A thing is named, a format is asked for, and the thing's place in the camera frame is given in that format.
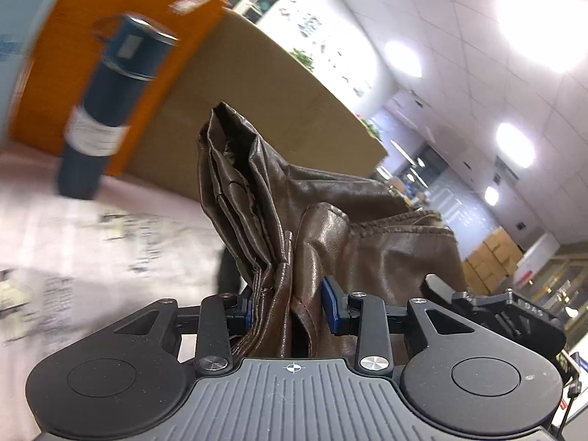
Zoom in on brown leather jacket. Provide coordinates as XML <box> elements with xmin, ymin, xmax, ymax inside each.
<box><xmin>198</xmin><ymin>104</ymin><xmax>466</xmax><ymax>359</ymax></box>

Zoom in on orange wooden board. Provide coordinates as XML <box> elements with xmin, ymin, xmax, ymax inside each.
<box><xmin>8</xmin><ymin>0</ymin><xmax>224</xmax><ymax>175</ymax></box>

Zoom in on stacked cardboard boxes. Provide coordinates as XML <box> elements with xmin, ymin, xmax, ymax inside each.
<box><xmin>462</xmin><ymin>227</ymin><xmax>523</xmax><ymax>296</ymax></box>

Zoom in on brown cardboard panel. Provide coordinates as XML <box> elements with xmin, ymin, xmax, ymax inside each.
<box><xmin>126</xmin><ymin>10</ymin><xmax>385</xmax><ymax>200</ymax></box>

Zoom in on dark blue thermos bottle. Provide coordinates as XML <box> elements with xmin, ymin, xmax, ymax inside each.
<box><xmin>57</xmin><ymin>13</ymin><xmax>178</xmax><ymax>200</ymax></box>

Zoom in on printed white bed sheet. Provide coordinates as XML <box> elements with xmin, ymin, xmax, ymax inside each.
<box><xmin>1</xmin><ymin>142</ymin><xmax>223</xmax><ymax>440</ymax></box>

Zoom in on light blue printed box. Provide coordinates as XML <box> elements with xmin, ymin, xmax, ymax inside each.
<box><xmin>1</xmin><ymin>0</ymin><xmax>57</xmax><ymax>140</ymax></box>

